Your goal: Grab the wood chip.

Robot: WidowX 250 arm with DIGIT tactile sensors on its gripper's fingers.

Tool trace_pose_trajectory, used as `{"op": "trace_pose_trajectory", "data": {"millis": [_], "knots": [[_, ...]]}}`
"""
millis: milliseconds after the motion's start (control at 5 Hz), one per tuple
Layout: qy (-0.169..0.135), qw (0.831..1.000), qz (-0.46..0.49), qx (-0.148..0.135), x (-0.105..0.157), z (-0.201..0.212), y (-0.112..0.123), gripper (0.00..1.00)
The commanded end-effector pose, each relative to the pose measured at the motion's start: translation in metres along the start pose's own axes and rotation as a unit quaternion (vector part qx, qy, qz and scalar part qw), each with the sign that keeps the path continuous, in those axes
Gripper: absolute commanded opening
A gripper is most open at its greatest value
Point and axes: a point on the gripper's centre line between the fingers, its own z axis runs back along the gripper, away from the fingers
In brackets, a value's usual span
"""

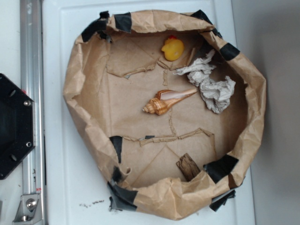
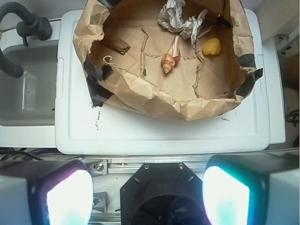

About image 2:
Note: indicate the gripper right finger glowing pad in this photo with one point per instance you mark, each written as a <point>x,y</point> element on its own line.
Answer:
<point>252,189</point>

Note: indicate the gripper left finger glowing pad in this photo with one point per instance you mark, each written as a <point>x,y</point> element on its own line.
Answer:
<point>45,193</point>

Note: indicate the dark brown wood chip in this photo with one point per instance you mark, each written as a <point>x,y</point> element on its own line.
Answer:
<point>116,44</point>

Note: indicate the white plastic bin lid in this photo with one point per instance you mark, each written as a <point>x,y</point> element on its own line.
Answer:
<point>83,129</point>

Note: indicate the grey sink basin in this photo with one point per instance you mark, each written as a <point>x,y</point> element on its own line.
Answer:
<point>27,103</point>

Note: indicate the brown paper liner tray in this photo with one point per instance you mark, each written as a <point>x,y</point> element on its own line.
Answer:
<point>200,86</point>

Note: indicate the striped conch seashell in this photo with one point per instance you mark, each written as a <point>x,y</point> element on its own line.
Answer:
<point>172,57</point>

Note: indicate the yellow rubber duck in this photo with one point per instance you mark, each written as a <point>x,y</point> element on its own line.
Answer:
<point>212,46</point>

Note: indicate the crumpled white paper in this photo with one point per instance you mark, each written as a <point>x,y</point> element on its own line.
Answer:
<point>170,18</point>

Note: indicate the aluminium extrusion rail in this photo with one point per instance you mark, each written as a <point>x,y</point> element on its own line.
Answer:
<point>114,165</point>

